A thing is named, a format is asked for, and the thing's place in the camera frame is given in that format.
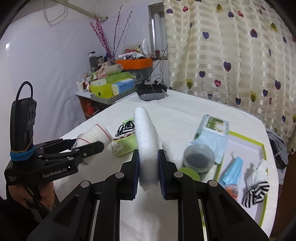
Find pink printed packet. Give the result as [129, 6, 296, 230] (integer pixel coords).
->
[223, 184, 240, 202]

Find black white striped sock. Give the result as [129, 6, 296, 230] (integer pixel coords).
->
[242, 181, 270, 207]
[115, 120, 136, 137]

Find grey electronic device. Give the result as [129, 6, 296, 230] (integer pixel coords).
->
[141, 91, 165, 101]

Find white wall rail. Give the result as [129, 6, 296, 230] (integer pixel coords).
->
[58, 0, 109, 22]

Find beige knitted cloth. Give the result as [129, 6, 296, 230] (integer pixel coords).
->
[97, 64, 123, 78]

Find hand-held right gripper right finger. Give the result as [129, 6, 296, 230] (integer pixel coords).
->
[158, 149, 270, 241]

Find white sock with ears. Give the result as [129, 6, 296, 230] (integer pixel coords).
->
[245, 159, 269, 188]

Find blue white tissue box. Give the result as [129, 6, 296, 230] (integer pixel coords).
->
[111, 78, 135, 95]

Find cream cloth red stripes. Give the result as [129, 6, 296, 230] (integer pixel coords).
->
[76, 123, 114, 158]

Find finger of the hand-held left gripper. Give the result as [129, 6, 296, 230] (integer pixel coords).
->
[35, 139, 78, 158]
[42, 141, 104, 169]

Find black looped cable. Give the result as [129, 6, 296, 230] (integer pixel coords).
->
[17, 81, 33, 100]

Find lime green file box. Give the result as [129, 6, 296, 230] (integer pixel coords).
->
[90, 83, 116, 99]

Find glass jar with black lid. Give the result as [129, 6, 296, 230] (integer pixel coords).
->
[88, 51, 97, 71]

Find side cabinet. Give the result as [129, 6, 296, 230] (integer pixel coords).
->
[74, 91, 111, 120]

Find black electronic device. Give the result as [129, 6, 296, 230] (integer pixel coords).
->
[135, 83, 168, 98]

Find dried flower branches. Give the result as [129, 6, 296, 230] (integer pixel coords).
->
[90, 5, 133, 59]

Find green cloth with lace trim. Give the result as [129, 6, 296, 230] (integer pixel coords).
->
[111, 133, 138, 157]

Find white towel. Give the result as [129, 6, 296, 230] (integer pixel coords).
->
[134, 107, 163, 192]

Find green cream jar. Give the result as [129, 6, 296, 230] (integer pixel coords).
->
[178, 167, 201, 182]

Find heart print curtain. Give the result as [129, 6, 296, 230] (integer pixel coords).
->
[163, 0, 296, 153]

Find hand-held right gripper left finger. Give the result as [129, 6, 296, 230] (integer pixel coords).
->
[26, 149, 140, 241]

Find green white flat box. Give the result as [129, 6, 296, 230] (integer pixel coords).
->
[91, 72, 133, 87]

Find lime green cardboard box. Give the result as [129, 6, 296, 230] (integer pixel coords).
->
[215, 131, 269, 226]

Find frosted jar with dark contents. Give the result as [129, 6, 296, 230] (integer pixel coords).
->
[183, 144, 215, 174]

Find grey clothes pile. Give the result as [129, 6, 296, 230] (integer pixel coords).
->
[266, 128, 289, 169]

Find blue face mask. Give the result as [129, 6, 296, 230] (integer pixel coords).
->
[218, 152, 245, 186]

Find black pouch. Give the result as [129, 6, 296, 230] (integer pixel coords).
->
[270, 139, 289, 169]

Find orange tray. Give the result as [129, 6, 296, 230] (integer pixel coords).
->
[116, 58, 153, 70]

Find light blue wet wipes packet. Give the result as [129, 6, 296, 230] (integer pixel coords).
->
[190, 114, 230, 165]

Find striped patterned box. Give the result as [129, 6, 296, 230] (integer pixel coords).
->
[91, 89, 137, 105]

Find person's left hand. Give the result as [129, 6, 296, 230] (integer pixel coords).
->
[8, 181, 56, 209]

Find clutter of small packets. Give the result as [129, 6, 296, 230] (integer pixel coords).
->
[118, 39, 162, 60]

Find window frame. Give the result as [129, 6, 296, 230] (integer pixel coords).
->
[148, 3, 167, 55]

